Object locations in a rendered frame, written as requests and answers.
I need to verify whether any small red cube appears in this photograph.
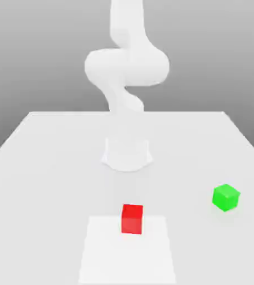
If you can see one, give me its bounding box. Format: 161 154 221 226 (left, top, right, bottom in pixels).
121 203 144 235

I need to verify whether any small green cube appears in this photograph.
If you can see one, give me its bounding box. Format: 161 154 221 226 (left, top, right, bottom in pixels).
212 183 241 213

